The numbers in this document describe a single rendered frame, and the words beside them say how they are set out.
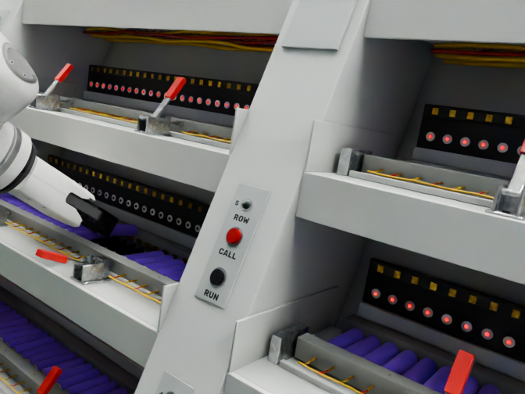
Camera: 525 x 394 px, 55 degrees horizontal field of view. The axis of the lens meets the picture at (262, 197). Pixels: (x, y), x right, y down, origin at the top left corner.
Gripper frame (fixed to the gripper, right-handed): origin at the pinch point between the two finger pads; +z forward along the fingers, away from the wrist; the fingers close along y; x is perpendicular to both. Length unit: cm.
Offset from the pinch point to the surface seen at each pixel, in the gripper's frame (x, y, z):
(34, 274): -10.2, 1.1, -5.0
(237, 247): 1.7, 30.7, -7.8
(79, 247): -4.6, 1.9, -1.8
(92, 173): 8.2, -16.7, 6.8
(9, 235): -7.5, -11.2, -3.4
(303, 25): 25.9, 28.3, -12.3
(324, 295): 2.8, 34.9, 5.5
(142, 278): -4.7, 15.4, -1.8
